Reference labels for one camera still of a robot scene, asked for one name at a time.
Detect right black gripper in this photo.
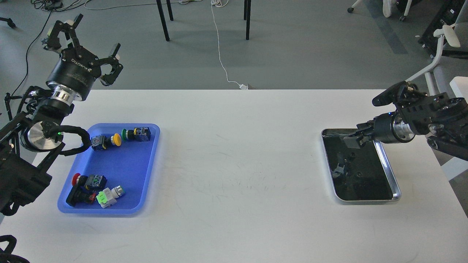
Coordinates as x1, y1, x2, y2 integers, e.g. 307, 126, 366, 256
343, 113, 416, 149

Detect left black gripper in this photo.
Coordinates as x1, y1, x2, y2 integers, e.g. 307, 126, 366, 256
42, 14, 123, 100

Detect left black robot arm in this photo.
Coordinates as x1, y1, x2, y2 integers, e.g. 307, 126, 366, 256
0, 14, 123, 216

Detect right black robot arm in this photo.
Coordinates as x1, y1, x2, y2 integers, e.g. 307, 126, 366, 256
341, 81, 468, 160

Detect silver metal tray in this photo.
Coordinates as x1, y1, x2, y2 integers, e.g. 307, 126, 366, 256
321, 129, 401, 204

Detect blue plastic tray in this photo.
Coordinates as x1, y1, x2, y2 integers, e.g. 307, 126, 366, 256
57, 123, 160, 215

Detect white office chair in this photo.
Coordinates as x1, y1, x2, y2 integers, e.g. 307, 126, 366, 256
406, 7, 467, 99

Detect black table legs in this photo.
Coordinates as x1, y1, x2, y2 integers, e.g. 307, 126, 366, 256
155, 0, 253, 42

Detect black cable on floor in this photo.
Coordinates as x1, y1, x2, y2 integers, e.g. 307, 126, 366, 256
0, 0, 86, 110

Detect yellow push button switch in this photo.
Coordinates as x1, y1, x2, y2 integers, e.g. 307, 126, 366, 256
91, 133, 122, 151

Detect green push button switch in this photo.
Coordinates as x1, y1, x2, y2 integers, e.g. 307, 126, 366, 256
121, 127, 151, 142

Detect red push button switch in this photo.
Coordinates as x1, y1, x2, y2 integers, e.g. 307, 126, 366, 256
71, 173, 107, 190

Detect black selector switch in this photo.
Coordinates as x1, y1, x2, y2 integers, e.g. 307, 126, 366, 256
66, 185, 97, 207

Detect white green switch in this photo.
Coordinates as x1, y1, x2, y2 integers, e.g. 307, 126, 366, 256
96, 186, 125, 208

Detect white cable on floor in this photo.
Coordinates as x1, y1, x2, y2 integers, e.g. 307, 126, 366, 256
210, 0, 249, 90

